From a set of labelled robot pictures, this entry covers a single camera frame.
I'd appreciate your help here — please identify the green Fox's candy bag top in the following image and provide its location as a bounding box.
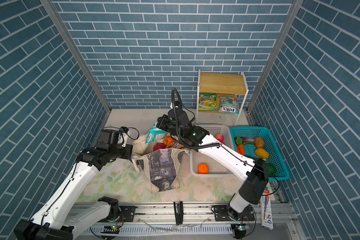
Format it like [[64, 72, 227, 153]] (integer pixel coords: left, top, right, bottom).
[[146, 126, 167, 144]]

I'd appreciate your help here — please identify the green fox's candy bag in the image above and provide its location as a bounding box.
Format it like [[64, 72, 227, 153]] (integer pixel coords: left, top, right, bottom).
[[218, 96, 239, 115], [146, 126, 167, 144]]

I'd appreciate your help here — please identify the pink dragon fruit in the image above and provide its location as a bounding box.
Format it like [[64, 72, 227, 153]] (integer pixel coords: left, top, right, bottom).
[[153, 143, 167, 152]]

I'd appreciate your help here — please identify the cream canvas tote bag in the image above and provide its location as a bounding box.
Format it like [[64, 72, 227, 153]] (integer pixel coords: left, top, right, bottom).
[[132, 135, 190, 194]]

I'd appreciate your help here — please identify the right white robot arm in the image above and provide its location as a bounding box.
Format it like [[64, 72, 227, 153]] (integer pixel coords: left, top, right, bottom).
[[156, 108, 273, 221]]

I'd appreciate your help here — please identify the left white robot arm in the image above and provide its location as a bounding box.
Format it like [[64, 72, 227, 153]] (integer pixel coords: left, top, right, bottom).
[[14, 127, 133, 240]]

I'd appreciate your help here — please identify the green yellow candy bag lower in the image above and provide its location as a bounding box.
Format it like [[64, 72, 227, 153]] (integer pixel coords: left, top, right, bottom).
[[199, 93, 217, 112]]

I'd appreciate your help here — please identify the green Fox's candy bag lower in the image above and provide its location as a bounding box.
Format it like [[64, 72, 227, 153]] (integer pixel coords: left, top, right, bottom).
[[218, 96, 239, 115]]

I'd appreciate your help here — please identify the white wooden two-tier shelf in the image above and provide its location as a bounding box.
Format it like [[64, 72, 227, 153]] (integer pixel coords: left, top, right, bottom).
[[196, 71, 249, 126]]

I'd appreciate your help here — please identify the orange tangerine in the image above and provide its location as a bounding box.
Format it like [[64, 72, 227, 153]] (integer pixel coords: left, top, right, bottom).
[[198, 163, 209, 174]]

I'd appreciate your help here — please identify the white plastic basket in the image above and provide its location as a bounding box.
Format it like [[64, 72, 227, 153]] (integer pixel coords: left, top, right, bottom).
[[190, 124, 246, 179]]

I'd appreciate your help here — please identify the purple eggplant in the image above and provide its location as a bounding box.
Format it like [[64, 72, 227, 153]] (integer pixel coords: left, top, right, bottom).
[[242, 137, 254, 143]]

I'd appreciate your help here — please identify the brown potato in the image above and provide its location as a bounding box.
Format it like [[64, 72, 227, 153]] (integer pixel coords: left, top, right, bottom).
[[254, 136, 265, 149]]

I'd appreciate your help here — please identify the yellow corn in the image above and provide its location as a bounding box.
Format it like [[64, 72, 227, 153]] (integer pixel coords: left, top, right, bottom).
[[255, 148, 270, 160]]

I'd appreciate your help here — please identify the teal plastic basket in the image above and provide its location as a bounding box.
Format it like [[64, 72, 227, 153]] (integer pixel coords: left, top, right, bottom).
[[230, 126, 290, 181]]

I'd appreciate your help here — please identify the green avocado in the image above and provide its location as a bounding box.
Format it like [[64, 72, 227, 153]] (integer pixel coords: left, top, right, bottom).
[[267, 163, 277, 176]]

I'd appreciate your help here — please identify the white blue box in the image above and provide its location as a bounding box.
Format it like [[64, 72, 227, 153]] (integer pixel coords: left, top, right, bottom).
[[260, 187, 274, 231]]

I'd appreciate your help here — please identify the black rail clamp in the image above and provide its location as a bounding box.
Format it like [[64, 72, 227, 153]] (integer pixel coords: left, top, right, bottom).
[[174, 201, 184, 226]]

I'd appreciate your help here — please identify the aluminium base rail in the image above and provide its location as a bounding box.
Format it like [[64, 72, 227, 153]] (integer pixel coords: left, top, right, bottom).
[[64, 202, 298, 239]]

